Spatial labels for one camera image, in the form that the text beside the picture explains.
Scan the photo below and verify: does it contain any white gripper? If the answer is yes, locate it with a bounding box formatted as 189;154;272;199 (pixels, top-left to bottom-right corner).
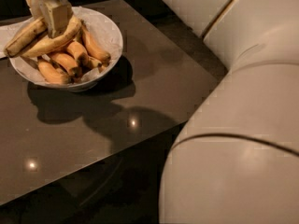
25;0;73;38

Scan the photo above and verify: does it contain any long yellow banana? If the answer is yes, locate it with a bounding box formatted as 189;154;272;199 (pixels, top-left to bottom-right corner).
22;15;81;58
4;17;48;58

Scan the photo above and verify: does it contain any long top yellow banana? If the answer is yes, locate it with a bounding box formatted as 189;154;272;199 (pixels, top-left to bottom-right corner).
22;15;81;58

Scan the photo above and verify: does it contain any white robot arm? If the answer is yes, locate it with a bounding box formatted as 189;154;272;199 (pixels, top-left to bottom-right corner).
157;0;299;224

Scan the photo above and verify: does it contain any small banana right of centre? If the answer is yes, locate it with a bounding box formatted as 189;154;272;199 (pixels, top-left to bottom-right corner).
65;41;102;69

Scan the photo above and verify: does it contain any middle small banana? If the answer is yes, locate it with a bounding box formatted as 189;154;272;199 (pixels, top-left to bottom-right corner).
49;52;81;77

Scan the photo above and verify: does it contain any white ceramic bowl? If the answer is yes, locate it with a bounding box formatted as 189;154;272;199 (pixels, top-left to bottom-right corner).
8;6;124;93

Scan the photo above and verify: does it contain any right small orange banana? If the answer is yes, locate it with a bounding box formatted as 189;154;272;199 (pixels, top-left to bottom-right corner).
81;25;111;63

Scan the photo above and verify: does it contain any bottom left small banana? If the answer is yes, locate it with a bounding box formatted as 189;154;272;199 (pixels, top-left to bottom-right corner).
37;58;70;85

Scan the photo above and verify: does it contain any white napkin at left edge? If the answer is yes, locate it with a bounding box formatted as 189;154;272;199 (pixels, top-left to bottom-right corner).
0;19;30;59

